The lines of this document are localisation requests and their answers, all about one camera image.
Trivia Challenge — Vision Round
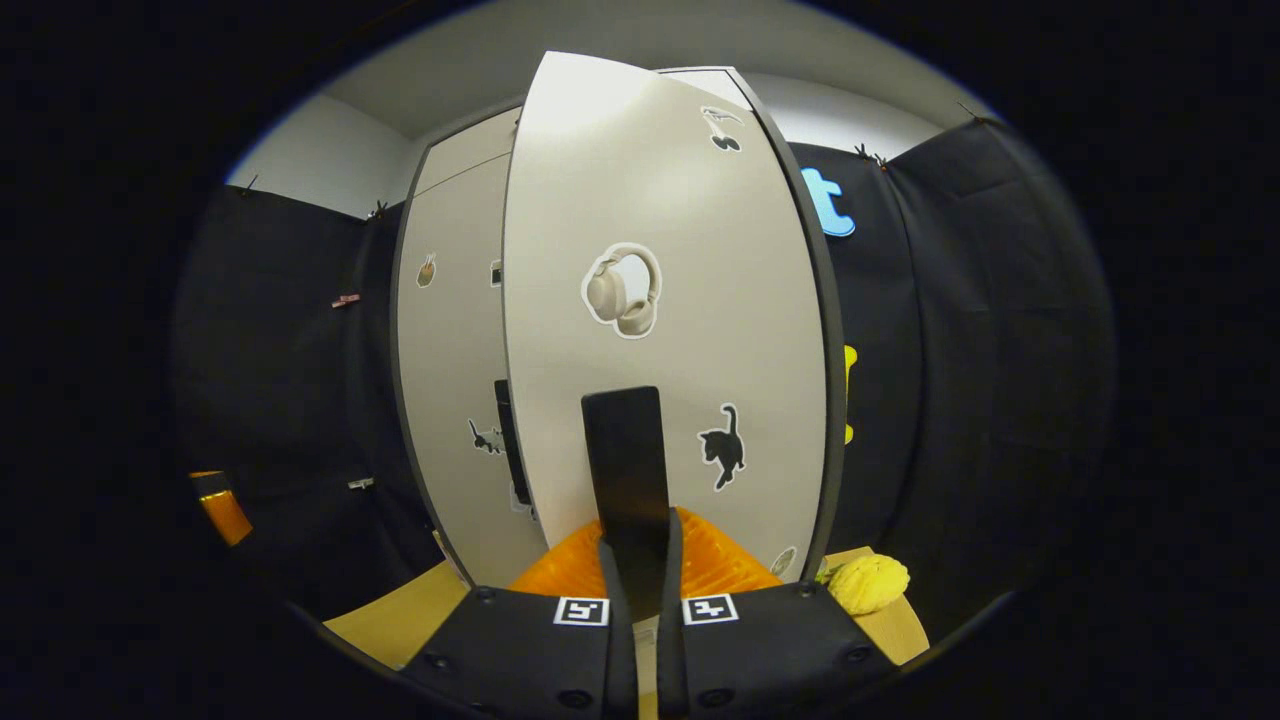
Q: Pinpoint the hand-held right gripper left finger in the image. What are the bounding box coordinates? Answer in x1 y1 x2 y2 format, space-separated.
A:
400 505 641 720

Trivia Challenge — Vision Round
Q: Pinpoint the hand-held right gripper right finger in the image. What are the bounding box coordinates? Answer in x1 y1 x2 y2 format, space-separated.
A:
655 505 896 720

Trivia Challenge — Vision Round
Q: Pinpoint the black door handle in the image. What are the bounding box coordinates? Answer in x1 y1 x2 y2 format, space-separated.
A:
494 378 531 506
581 386 673 621

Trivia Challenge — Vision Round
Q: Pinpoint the beige double-door shoe cabinet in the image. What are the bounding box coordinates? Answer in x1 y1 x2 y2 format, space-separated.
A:
388 65 851 591

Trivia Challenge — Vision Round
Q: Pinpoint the beige cabinet door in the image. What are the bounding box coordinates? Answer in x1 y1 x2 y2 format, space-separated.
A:
502 50 831 586
398 150 546 589

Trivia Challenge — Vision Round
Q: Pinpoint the yellow bumpy sponge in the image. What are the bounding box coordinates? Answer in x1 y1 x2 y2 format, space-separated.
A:
826 555 911 616

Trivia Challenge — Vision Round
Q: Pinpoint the black backdrop cloth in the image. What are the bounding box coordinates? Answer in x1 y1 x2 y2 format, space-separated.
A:
170 118 1116 641

